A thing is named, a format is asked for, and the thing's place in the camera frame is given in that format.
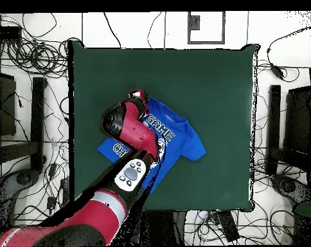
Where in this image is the grey square floor frame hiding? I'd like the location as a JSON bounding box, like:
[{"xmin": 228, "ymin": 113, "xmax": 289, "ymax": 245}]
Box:
[{"xmin": 187, "ymin": 11, "xmax": 226, "ymax": 45}]

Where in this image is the coiled black cable bundle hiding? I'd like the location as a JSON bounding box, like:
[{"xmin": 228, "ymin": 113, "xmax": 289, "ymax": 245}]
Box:
[{"xmin": 6, "ymin": 38, "xmax": 69, "ymax": 78}]

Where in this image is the black equipment box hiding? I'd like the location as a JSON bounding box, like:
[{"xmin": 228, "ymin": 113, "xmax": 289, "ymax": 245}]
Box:
[
  {"xmin": 283, "ymin": 86, "xmax": 311, "ymax": 155},
  {"xmin": 0, "ymin": 70, "xmax": 17, "ymax": 137}
]

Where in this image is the dark green table cloth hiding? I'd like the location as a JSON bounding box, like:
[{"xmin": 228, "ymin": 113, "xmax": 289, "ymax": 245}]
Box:
[{"xmin": 67, "ymin": 39, "xmax": 260, "ymax": 213}]

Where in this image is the black power adapter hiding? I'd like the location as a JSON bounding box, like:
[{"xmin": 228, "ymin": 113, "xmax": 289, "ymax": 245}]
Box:
[{"xmin": 269, "ymin": 62, "xmax": 286, "ymax": 79}]

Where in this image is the blue shirt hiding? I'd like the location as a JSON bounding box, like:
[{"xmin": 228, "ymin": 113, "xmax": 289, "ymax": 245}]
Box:
[{"xmin": 96, "ymin": 96, "xmax": 207, "ymax": 194}]

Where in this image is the flat black box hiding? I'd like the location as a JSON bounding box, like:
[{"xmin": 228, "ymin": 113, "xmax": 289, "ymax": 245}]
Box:
[{"xmin": 0, "ymin": 25, "xmax": 22, "ymax": 41}]

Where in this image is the black power strip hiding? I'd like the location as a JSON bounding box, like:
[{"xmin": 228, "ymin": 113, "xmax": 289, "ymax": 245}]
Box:
[
  {"xmin": 59, "ymin": 178, "xmax": 70, "ymax": 204},
  {"xmin": 218, "ymin": 210, "xmax": 240, "ymax": 242}
]

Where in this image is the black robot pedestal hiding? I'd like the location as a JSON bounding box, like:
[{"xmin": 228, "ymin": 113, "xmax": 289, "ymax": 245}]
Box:
[{"xmin": 134, "ymin": 210, "xmax": 188, "ymax": 246}]

